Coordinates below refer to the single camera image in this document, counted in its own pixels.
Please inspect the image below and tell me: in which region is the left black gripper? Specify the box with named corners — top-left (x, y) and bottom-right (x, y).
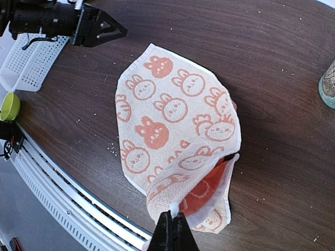
top-left (1, 0), bottom-right (128, 48)

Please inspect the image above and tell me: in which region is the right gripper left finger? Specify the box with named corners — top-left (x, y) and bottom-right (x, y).
top-left (147, 211), bottom-right (173, 251)

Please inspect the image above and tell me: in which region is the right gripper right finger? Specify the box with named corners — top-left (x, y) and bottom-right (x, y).
top-left (172, 213), bottom-right (199, 251)

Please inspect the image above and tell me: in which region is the white plastic basket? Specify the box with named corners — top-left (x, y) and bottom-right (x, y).
top-left (1, 33), bottom-right (69, 92)

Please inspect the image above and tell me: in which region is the beige bunny print towel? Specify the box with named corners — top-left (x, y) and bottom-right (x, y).
top-left (115, 44), bottom-right (241, 234)

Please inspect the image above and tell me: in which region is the lime green bowl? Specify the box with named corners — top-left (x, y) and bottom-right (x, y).
top-left (1, 93), bottom-right (20, 121)

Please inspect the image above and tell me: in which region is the beige patterned mug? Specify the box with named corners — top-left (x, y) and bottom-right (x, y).
top-left (318, 61), bottom-right (335, 109)

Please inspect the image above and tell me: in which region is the front aluminium rail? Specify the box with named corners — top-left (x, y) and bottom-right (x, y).
top-left (11, 126), bottom-right (151, 250)

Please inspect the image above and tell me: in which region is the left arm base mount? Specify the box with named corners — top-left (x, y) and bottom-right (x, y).
top-left (1, 121), bottom-right (25, 161)

